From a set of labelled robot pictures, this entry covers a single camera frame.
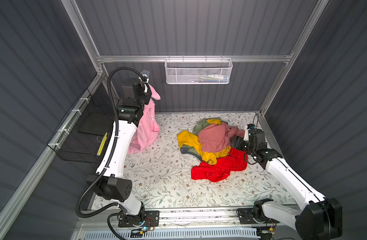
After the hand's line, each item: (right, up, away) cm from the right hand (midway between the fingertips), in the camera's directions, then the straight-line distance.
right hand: (237, 140), depth 83 cm
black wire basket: (-79, +4, -11) cm, 80 cm away
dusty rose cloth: (-10, +1, +8) cm, 13 cm away
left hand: (-52, +27, -13) cm, 60 cm away
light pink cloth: (-53, +6, +8) cm, 54 cm away
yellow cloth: (-29, 0, +18) cm, 35 cm away
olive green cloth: (-26, -7, +13) cm, 30 cm away
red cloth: (0, -13, +5) cm, 14 cm away
